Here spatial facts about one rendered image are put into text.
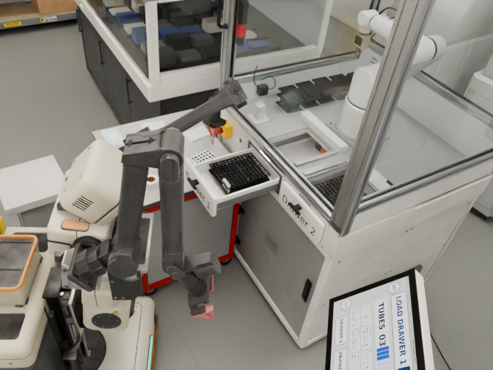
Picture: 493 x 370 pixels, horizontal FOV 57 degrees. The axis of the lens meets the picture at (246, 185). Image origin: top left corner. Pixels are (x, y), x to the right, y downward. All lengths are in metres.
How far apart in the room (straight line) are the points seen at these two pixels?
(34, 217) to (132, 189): 1.27
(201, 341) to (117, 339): 0.50
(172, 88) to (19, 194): 1.00
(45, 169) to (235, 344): 1.29
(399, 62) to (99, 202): 0.91
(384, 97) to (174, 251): 0.75
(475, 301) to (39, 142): 3.20
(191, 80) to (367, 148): 1.40
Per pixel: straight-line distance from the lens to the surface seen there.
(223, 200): 1.91
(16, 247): 1.81
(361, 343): 1.40
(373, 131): 1.49
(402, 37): 1.35
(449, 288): 3.12
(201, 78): 2.69
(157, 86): 2.60
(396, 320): 1.36
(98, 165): 1.31
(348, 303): 1.50
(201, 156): 2.25
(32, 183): 2.26
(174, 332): 2.55
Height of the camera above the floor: 2.22
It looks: 42 degrees down
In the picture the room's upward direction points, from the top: 7 degrees clockwise
